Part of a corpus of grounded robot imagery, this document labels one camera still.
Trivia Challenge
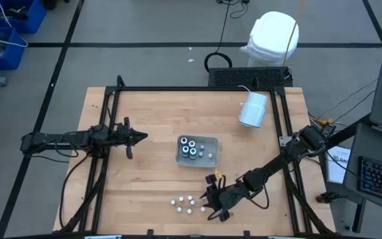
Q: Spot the black power cable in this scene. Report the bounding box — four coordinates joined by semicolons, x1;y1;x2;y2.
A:
204;0;250;73

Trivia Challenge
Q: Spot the white paper sheet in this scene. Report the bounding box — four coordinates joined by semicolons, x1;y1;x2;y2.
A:
325;145;351;185

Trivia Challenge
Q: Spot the white trash bin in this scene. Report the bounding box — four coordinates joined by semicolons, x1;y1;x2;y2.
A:
239;11;300;68

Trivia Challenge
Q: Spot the blue storage bin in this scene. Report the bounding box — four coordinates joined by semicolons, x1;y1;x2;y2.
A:
0;27;29;72
0;0;48;35

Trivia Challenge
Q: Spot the yellow cable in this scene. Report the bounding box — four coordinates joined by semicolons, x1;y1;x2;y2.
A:
283;0;307;66

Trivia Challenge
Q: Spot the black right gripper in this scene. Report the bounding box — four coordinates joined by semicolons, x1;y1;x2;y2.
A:
204;174;250;222

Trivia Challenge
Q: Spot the black backlit keyboard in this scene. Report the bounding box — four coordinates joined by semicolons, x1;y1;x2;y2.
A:
357;155;382;206

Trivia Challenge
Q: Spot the grey desk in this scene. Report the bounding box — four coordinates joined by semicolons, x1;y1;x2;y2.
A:
342;52;382;218

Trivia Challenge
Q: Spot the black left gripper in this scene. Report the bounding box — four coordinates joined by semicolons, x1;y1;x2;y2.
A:
111;116;149;159

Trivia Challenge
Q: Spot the grey plastic storage bin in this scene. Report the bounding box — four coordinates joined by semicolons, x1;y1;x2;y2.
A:
175;134;220;169

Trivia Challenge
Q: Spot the white projector cable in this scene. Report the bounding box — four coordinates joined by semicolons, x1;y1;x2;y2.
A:
237;84;255;97

